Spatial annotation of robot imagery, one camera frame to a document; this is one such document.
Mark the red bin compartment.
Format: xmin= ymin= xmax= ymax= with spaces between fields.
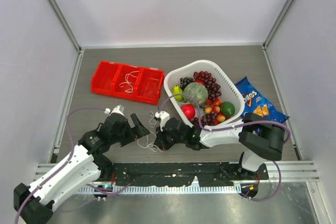
xmin=114 ymin=65 xmax=141 ymax=100
xmin=135 ymin=68 xmax=164 ymax=105

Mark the green lime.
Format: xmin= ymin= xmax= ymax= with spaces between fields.
xmin=220 ymin=101 xmax=235 ymax=117

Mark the blue chips bag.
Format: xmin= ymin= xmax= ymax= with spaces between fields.
xmin=236 ymin=77 xmax=289 ymax=123

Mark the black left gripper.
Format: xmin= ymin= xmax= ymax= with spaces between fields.
xmin=110 ymin=113 xmax=149 ymax=146

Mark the red fruit in basket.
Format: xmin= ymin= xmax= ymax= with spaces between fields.
xmin=181 ymin=104 xmax=196 ymax=120

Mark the red cable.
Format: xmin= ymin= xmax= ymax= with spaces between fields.
xmin=143 ymin=77 xmax=161 ymax=99

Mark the green netted melon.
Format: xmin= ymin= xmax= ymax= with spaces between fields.
xmin=183 ymin=82 xmax=208 ymax=106

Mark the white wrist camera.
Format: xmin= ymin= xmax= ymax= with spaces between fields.
xmin=104 ymin=105 xmax=124 ymax=116
xmin=154 ymin=111 xmax=170 ymax=131

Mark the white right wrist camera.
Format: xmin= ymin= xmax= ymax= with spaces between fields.
xmin=154 ymin=111 xmax=170 ymax=131

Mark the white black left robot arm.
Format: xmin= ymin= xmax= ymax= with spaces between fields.
xmin=14 ymin=111 xmax=150 ymax=223

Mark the white plastic fruit basket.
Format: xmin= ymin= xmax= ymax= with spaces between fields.
xmin=163 ymin=60 xmax=245 ymax=128

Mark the red bin right compartment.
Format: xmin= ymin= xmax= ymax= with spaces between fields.
xmin=135 ymin=68 xmax=164 ymax=105

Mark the red bin middle compartment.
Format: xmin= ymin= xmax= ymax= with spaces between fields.
xmin=114 ymin=65 xmax=141 ymax=100

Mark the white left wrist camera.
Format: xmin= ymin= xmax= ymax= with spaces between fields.
xmin=104 ymin=105 xmax=124 ymax=116

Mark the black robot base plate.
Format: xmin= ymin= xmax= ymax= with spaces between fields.
xmin=97 ymin=162 xmax=269 ymax=187

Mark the white cable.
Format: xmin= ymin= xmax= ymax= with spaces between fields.
xmin=119 ymin=70 xmax=140 ymax=93
xmin=138 ymin=111 xmax=162 ymax=154

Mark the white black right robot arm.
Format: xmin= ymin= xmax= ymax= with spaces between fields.
xmin=154 ymin=111 xmax=286 ymax=179

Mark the red yellow peach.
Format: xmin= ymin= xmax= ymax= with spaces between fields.
xmin=204 ymin=98 xmax=222 ymax=114

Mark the yellow green pear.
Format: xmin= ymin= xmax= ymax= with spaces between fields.
xmin=171 ymin=85 xmax=183 ymax=102

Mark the dark red grape bunch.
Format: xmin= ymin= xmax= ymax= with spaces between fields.
xmin=201 ymin=111 xmax=226 ymax=126
xmin=193 ymin=71 xmax=222 ymax=102

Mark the dark blue grape bunch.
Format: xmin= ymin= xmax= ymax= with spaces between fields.
xmin=180 ymin=77 xmax=194 ymax=89

